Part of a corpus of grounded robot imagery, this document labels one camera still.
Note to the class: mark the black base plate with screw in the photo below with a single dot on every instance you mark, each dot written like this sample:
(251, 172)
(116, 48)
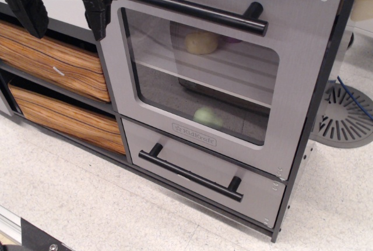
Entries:
(34, 238)

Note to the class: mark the black oven door handle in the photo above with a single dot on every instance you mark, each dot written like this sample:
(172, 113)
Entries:
(248, 22)

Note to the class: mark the lower wood grain bin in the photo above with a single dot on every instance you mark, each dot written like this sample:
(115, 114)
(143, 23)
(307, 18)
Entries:
(59, 112)

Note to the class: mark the black toy kitchen frame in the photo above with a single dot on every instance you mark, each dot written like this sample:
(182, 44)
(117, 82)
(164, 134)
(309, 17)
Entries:
(304, 144)

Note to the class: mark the beige toy potato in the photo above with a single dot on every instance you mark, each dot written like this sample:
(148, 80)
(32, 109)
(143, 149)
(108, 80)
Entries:
(201, 43)

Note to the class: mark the grey toy oven door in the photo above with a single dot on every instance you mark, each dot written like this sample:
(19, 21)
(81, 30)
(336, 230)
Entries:
(262, 137)

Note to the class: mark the grey lower oven drawer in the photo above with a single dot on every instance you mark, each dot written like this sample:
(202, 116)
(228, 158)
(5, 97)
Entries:
(261, 197)

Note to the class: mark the wood grain bin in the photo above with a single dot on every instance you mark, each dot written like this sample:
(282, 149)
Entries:
(59, 112)
(57, 62)

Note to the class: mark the grey round slotted base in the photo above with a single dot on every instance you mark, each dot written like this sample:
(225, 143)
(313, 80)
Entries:
(344, 119)

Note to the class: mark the grey oven rack shelf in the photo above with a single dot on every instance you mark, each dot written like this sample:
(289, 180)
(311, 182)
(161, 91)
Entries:
(243, 70)

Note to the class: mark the aluminium rail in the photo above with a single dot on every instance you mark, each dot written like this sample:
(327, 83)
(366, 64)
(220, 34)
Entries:
(11, 227)

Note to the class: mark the purple toy item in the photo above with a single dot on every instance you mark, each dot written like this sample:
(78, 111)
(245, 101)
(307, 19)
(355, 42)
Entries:
(231, 40)

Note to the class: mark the upper wood grain bin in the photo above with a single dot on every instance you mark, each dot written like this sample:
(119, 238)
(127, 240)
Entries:
(57, 62)

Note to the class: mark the black drawer handle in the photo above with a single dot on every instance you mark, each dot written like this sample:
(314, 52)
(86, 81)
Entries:
(230, 191)

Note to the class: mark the green toy pear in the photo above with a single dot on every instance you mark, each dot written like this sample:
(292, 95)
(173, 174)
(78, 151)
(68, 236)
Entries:
(206, 116)

